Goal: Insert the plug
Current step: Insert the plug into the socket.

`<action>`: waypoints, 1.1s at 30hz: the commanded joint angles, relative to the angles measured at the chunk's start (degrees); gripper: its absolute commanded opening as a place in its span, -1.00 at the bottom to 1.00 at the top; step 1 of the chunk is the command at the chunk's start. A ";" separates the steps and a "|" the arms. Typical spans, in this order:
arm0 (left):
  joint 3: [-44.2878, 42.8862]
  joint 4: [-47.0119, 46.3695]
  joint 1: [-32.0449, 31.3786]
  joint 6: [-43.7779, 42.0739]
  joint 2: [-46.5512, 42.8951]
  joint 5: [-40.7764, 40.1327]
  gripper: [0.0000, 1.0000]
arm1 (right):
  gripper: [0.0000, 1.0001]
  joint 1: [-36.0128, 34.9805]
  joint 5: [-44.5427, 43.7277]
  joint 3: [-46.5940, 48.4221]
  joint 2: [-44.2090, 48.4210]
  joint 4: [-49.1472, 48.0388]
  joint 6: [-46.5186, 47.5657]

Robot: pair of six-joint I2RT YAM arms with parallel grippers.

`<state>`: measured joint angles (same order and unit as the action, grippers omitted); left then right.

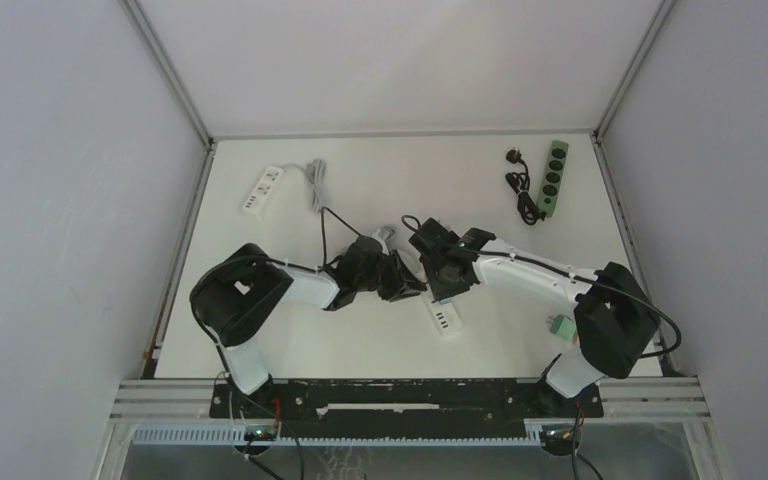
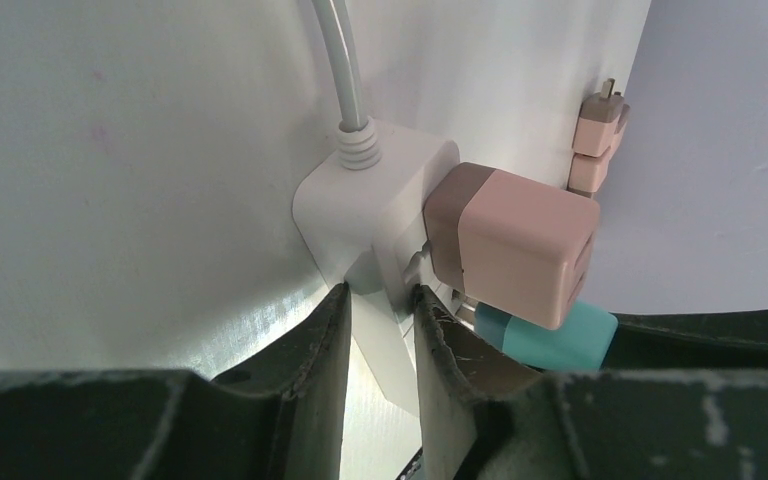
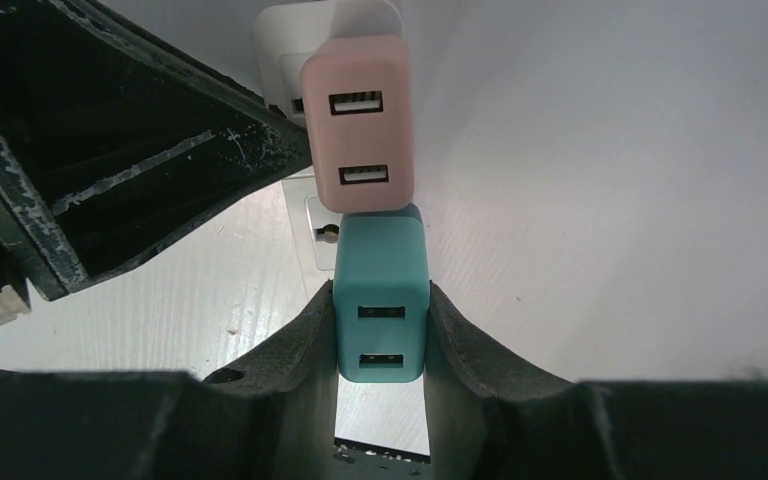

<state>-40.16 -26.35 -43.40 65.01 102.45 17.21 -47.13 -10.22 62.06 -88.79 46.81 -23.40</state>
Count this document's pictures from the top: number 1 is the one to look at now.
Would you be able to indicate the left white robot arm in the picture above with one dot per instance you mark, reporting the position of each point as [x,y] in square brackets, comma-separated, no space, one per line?
[233,300]

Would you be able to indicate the green power strip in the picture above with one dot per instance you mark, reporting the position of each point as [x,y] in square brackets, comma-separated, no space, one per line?
[551,180]

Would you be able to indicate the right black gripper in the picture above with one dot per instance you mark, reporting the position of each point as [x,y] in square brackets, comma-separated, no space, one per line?
[441,291]

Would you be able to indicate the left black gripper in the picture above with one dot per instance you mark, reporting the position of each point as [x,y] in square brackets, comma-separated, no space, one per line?
[398,288]

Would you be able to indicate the green plug adapter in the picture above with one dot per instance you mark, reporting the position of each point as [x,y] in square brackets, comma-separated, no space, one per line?
[563,327]

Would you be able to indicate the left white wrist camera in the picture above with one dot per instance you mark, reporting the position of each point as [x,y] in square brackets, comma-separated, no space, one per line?
[383,235]

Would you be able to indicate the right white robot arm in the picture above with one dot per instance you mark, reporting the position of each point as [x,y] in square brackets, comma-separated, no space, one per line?
[615,320]

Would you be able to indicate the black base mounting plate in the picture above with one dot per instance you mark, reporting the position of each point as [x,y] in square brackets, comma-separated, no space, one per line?
[367,407]

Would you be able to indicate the white power strip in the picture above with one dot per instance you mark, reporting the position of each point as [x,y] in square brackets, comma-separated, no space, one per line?
[255,203]
[445,318]

